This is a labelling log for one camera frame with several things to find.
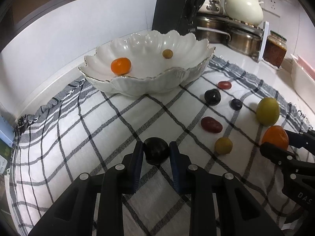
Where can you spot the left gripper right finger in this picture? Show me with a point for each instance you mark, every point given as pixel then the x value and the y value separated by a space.
pixel 220 205

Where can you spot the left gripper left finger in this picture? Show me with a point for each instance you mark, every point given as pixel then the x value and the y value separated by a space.
pixel 73 212

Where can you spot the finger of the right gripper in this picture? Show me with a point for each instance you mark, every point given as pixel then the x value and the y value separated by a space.
pixel 298 176
pixel 302 140

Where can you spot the orange kumquat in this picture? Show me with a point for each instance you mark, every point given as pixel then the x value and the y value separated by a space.
pixel 277 136
pixel 121 66

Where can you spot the red cherry tomato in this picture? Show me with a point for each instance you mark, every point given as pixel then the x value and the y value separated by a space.
pixel 224 85

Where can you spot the dark plum fruit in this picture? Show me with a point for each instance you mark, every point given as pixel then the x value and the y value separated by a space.
pixel 156 150

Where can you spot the large green plum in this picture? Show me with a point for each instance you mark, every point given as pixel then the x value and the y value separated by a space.
pixel 268 111

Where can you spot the white plastic tub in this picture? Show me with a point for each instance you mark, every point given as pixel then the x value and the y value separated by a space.
pixel 302 81

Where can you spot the yellow green grape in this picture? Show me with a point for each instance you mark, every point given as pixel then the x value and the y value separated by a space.
pixel 223 146

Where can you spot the pink colander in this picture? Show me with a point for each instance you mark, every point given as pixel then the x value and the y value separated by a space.
pixel 306 67

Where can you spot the small dark grape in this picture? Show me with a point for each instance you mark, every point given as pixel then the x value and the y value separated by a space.
pixel 236 104

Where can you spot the black white checked cloth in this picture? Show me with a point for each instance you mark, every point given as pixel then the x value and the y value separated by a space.
pixel 84 130

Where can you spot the red oval grape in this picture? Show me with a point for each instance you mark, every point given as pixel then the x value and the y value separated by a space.
pixel 211 125

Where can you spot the glass jar of sauce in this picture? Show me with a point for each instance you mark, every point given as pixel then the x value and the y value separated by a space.
pixel 275 49

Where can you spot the dark purple plum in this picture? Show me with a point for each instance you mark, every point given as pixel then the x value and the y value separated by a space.
pixel 212 97

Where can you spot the steel pot lower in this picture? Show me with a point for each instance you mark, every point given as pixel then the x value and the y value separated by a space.
pixel 244 42

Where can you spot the steel pot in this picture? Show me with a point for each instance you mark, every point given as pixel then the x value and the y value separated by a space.
pixel 244 42
pixel 211 29

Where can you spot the steel pot upper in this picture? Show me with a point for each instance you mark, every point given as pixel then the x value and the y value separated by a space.
pixel 211 29

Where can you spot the cream ceramic pot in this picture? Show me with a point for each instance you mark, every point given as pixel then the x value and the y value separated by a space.
pixel 247 11

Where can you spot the orange kumquat in bowl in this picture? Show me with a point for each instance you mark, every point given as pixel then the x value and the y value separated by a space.
pixel 121 66

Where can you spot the white scalloped ceramic bowl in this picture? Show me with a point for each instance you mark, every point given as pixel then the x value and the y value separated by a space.
pixel 150 72

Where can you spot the small green grape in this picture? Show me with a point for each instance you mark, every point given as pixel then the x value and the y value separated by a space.
pixel 167 54

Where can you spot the black knife block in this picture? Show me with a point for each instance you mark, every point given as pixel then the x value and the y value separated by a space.
pixel 178 15

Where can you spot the white wall outlet strip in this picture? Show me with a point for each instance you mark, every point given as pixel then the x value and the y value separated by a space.
pixel 273 6

